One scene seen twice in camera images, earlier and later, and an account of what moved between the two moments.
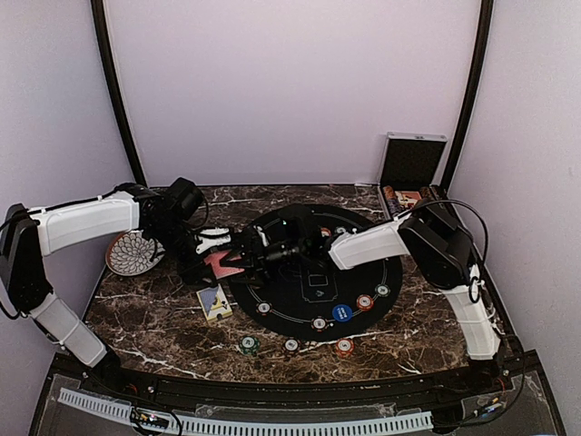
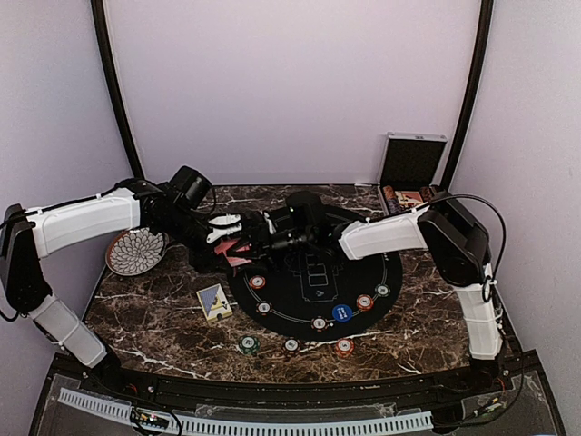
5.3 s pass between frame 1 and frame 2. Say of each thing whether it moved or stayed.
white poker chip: stayed
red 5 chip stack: stayed
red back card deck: moved
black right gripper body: moved
